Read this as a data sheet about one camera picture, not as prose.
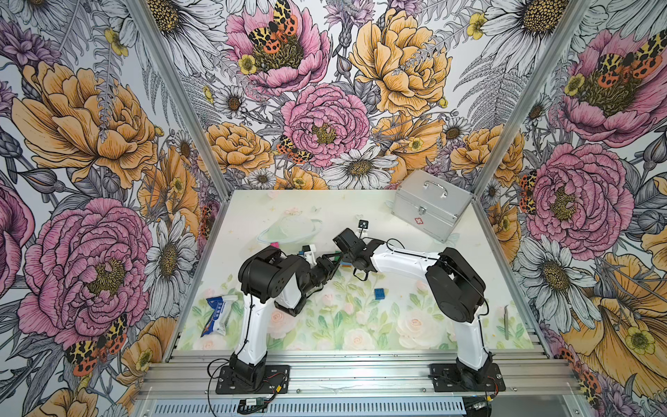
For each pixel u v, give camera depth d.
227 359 0.66
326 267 0.87
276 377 0.74
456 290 0.52
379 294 0.89
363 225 0.86
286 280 0.61
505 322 0.85
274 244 1.02
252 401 0.71
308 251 0.94
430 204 0.99
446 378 0.74
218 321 0.81
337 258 0.93
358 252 0.73
